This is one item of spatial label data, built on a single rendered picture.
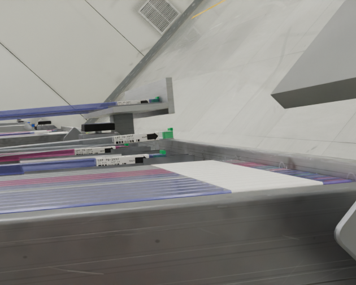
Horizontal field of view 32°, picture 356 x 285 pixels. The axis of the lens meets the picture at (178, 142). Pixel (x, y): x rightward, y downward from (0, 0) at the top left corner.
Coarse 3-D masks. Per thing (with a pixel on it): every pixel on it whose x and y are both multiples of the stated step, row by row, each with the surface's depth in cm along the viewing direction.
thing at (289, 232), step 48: (240, 192) 34; (288, 192) 33; (336, 192) 34; (0, 240) 29; (48, 240) 30; (96, 240) 30; (144, 240) 31; (192, 240) 32; (240, 240) 33; (288, 240) 33
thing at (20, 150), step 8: (112, 136) 79; (160, 136) 81; (168, 136) 81; (32, 144) 76; (40, 144) 76; (48, 144) 77; (56, 144) 77; (64, 144) 77; (72, 144) 78; (80, 144) 78; (88, 144) 78; (96, 144) 78; (104, 144) 79; (112, 144) 79; (0, 152) 75; (8, 152) 75; (16, 152) 76; (24, 152) 76; (32, 152) 76; (40, 152) 76
